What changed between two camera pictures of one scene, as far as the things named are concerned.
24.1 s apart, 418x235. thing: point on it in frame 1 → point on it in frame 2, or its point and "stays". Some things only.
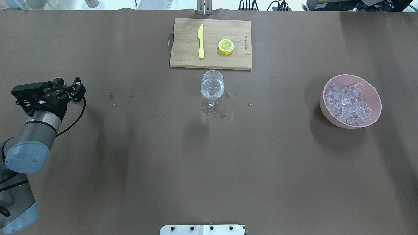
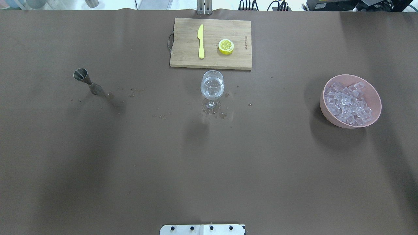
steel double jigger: [59, 83] → [81, 74]
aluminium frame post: [204, 7] stays
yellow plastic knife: [200, 36] stays
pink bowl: [349, 101] stays
